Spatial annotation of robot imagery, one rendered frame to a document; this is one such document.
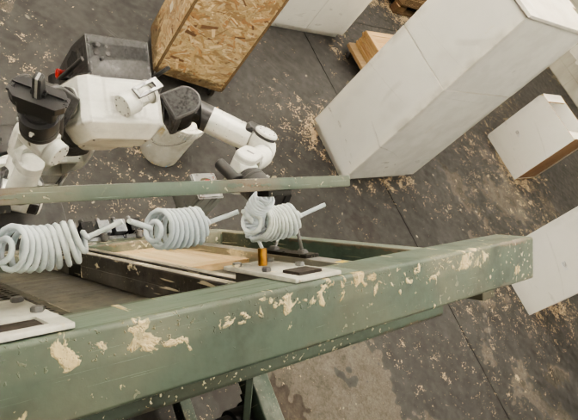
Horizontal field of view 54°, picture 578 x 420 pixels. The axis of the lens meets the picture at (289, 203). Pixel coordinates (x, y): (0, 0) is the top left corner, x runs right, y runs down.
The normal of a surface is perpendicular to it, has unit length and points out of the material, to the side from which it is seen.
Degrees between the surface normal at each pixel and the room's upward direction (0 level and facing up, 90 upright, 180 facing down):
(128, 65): 23
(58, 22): 0
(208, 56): 90
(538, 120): 90
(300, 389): 0
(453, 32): 90
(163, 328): 32
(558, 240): 90
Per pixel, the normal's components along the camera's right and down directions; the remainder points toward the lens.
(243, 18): 0.17, 0.84
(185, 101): 0.33, -0.24
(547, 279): -0.74, 0.07
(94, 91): 0.65, -0.15
